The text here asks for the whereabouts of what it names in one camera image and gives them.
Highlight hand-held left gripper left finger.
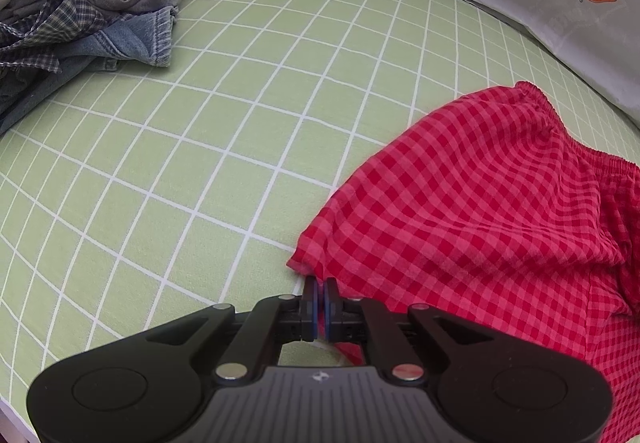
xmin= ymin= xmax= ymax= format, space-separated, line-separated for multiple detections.
xmin=131 ymin=276 xmax=319 ymax=384

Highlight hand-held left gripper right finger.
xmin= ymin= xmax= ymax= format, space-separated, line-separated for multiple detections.
xmin=322 ymin=277 xmax=501 ymax=381

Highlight red checked shorts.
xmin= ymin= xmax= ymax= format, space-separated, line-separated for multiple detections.
xmin=286 ymin=81 xmax=640 ymax=443

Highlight green grid bed sheet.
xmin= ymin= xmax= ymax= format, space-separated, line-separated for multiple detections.
xmin=0 ymin=0 xmax=640 ymax=443

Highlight blue denim jeans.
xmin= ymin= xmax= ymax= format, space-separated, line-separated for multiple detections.
xmin=0 ymin=5 xmax=178 ymax=134

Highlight blue plaid shirt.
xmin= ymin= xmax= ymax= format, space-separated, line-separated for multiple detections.
xmin=0 ymin=0 xmax=107 ymax=74

